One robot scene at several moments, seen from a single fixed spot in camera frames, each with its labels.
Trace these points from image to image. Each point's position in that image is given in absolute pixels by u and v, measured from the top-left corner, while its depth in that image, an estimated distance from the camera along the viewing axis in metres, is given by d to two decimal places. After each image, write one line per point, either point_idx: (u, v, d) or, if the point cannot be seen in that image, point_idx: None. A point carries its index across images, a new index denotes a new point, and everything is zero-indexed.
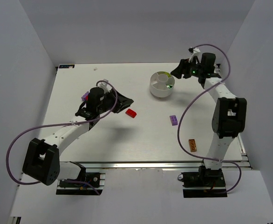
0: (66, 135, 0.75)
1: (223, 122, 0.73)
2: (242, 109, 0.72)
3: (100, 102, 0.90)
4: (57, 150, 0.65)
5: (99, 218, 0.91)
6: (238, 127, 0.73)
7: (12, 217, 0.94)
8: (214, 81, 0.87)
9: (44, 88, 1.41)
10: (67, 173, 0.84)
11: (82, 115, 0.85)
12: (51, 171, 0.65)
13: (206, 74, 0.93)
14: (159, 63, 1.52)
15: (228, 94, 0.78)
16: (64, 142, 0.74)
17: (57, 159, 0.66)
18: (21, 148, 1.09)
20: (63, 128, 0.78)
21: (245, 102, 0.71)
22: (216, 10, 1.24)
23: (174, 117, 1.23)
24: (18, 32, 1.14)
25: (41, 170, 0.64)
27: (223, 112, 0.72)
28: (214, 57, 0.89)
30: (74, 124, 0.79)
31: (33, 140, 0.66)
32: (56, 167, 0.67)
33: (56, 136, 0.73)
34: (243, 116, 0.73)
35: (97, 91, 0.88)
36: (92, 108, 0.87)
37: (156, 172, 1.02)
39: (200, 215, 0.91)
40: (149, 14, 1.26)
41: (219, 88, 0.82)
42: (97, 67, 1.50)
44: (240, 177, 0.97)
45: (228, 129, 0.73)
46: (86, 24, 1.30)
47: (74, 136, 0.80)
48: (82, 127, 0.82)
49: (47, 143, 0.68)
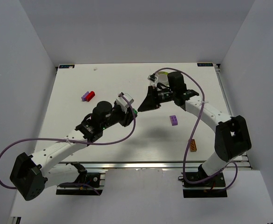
0: (57, 154, 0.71)
1: (230, 148, 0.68)
2: (242, 127, 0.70)
3: (106, 118, 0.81)
4: (39, 173, 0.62)
5: (100, 217, 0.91)
6: (245, 145, 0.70)
7: (12, 217, 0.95)
8: (197, 101, 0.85)
9: (44, 87, 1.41)
10: (63, 178, 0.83)
11: (82, 131, 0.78)
12: (31, 191, 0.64)
13: (181, 94, 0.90)
14: (159, 63, 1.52)
15: (221, 115, 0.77)
16: (52, 161, 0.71)
17: (40, 180, 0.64)
18: (21, 148, 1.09)
20: (57, 143, 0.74)
21: (243, 120, 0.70)
22: (216, 10, 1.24)
23: (174, 117, 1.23)
24: (18, 32, 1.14)
25: (23, 186, 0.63)
27: (228, 138, 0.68)
28: (180, 75, 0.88)
30: (68, 141, 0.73)
31: (21, 156, 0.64)
32: (39, 185, 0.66)
33: (45, 154, 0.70)
34: (246, 134, 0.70)
35: (105, 107, 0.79)
36: (95, 124, 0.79)
37: (156, 171, 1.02)
39: (200, 215, 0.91)
40: (149, 14, 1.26)
41: (208, 111, 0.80)
42: (97, 67, 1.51)
44: (236, 173, 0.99)
45: (236, 153, 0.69)
46: (86, 24, 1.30)
47: (67, 153, 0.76)
48: (78, 145, 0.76)
49: (33, 162, 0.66)
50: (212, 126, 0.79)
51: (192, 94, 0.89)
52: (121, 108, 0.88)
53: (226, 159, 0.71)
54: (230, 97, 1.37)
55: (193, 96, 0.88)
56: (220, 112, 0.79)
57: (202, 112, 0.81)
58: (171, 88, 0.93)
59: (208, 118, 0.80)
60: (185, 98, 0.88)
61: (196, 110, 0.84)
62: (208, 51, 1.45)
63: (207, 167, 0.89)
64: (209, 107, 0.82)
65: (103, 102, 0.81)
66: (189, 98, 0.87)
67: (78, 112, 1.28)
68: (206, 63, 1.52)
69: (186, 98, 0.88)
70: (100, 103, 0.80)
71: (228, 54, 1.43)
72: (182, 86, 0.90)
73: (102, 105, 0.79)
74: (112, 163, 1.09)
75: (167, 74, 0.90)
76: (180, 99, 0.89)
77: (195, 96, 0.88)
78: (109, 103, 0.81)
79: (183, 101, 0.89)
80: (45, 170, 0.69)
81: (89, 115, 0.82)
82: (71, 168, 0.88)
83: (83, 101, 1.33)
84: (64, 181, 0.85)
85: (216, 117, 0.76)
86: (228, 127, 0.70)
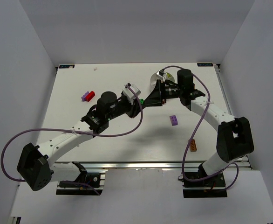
0: (63, 144, 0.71)
1: (232, 148, 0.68)
2: (246, 129, 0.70)
3: (112, 109, 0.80)
4: (46, 163, 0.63)
5: (100, 218, 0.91)
6: (247, 147, 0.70)
7: (12, 217, 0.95)
8: (202, 101, 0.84)
9: (44, 87, 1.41)
10: (64, 176, 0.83)
11: (88, 122, 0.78)
12: (38, 181, 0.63)
13: (188, 94, 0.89)
14: (159, 63, 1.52)
15: (224, 115, 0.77)
16: (59, 151, 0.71)
17: (47, 170, 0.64)
18: (20, 148, 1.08)
20: (63, 135, 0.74)
21: (246, 122, 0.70)
22: (216, 10, 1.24)
23: (174, 117, 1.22)
24: (18, 32, 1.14)
25: (30, 177, 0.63)
27: (229, 137, 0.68)
28: (190, 75, 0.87)
30: (74, 132, 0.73)
31: (28, 146, 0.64)
32: (46, 176, 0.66)
33: (51, 144, 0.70)
34: (249, 136, 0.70)
35: (109, 98, 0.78)
36: (101, 115, 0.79)
37: (156, 171, 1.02)
39: (200, 215, 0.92)
40: (149, 14, 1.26)
41: (212, 111, 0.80)
42: (97, 67, 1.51)
44: (237, 174, 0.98)
45: (237, 154, 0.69)
46: (86, 24, 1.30)
47: (73, 144, 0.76)
48: (83, 137, 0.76)
49: (40, 152, 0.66)
50: (215, 126, 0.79)
51: (199, 95, 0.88)
52: (127, 99, 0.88)
53: (227, 160, 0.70)
54: (230, 97, 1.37)
55: (200, 97, 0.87)
56: (224, 112, 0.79)
57: (207, 110, 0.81)
58: (180, 86, 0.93)
59: (211, 118, 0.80)
60: (191, 98, 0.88)
61: (201, 109, 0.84)
62: (208, 51, 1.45)
63: (207, 167, 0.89)
64: (214, 107, 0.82)
65: (108, 93, 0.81)
66: (194, 98, 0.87)
67: (78, 113, 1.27)
68: (206, 63, 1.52)
69: (192, 98, 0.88)
70: (103, 94, 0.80)
71: (228, 54, 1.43)
72: (192, 85, 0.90)
73: (106, 96, 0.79)
74: (112, 163, 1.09)
75: (178, 73, 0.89)
76: (186, 98, 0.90)
77: (201, 96, 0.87)
78: (115, 95, 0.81)
79: (188, 101, 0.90)
80: (52, 160, 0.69)
81: (93, 107, 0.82)
82: (73, 167, 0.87)
83: (83, 101, 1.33)
84: (64, 179, 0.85)
85: (219, 118, 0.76)
86: (230, 127, 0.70)
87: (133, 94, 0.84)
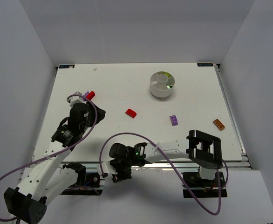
0: (42, 175, 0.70)
1: (214, 158, 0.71)
2: (201, 134, 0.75)
3: (84, 119, 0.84)
4: (32, 201, 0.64)
5: (99, 217, 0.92)
6: (217, 143, 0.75)
7: None
8: (152, 151, 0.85)
9: (45, 87, 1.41)
10: (63, 185, 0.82)
11: (59, 139, 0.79)
12: (34, 216, 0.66)
13: (135, 157, 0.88)
14: (159, 63, 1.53)
15: (179, 144, 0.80)
16: (41, 184, 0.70)
17: (37, 205, 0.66)
18: (21, 147, 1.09)
20: (38, 165, 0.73)
21: (194, 131, 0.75)
22: (216, 10, 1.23)
23: (174, 117, 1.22)
24: (18, 33, 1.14)
25: (23, 216, 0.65)
27: (205, 154, 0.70)
28: (115, 146, 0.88)
30: (49, 157, 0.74)
31: (8, 190, 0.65)
32: (39, 208, 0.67)
33: (30, 180, 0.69)
34: (208, 136, 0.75)
35: (81, 106, 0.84)
36: (73, 126, 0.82)
37: (157, 172, 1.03)
39: (199, 215, 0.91)
40: (149, 13, 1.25)
41: (170, 150, 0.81)
42: (97, 67, 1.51)
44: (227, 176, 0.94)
45: (219, 154, 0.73)
46: (86, 24, 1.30)
47: (54, 170, 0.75)
48: (59, 157, 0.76)
49: (22, 193, 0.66)
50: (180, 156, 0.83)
51: (143, 148, 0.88)
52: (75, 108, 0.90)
53: (220, 165, 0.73)
54: (230, 97, 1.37)
55: (146, 148, 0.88)
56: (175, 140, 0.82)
57: (165, 153, 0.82)
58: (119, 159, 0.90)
59: (174, 155, 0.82)
60: (143, 157, 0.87)
61: (159, 156, 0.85)
62: (208, 51, 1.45)
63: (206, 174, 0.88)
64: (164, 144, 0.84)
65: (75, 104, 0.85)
66: (145, 153, 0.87)
67: None
68: (206, 63, 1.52)
69: (142, 157, 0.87)
70: (74, 106, 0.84)
71: (228, 54, 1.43)
72: (129, 150, 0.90)
73: (77, 106, 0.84)
74: None
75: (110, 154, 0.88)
76: (139, 160, 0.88)
77: (146, 146, 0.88)
78: (82, 103, 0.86)
79: (143, 160, 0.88)
80: (38, 194, 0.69)
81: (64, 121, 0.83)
82: (68, 173, 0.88)
83: None
84: (63, 190, 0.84)
85: (180, 150, 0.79)
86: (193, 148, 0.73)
87: (78, 96, 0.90)
